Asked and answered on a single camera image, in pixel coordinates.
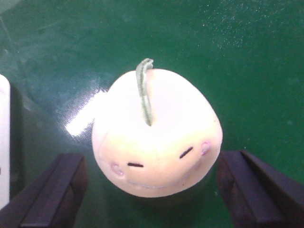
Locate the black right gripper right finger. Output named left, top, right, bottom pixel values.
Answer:
left=217, top=151, right=304, bottom=228

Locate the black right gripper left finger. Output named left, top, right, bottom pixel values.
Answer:
left=0, top=153, right=87, bottom=228

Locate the yellow smiling plush ball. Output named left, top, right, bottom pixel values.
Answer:
left=92, top=58, right=223, bottom=198

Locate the white plastic tote crate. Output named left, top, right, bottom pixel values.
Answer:
left=0, top=75, right=10, bottom=209

